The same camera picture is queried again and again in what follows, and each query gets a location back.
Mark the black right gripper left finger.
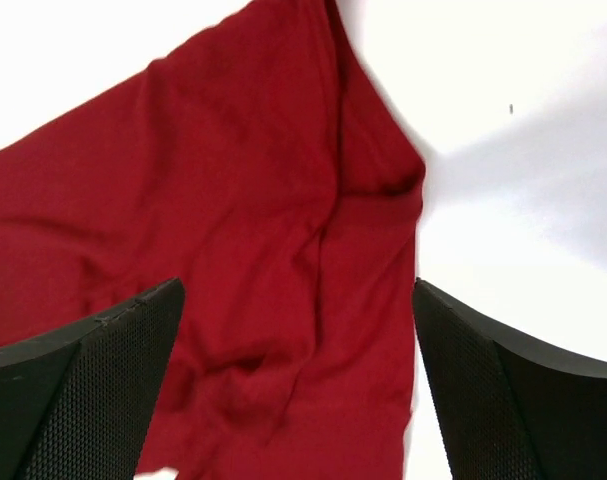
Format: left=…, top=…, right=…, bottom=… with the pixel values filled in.
left=0, top=278, right=185, bottom=480

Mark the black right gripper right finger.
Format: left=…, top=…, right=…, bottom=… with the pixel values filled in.
left=412, top=279, right=607, bottom=480

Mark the dark red t shirt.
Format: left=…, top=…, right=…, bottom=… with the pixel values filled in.
left=0, top=1, right=425, bottom=479

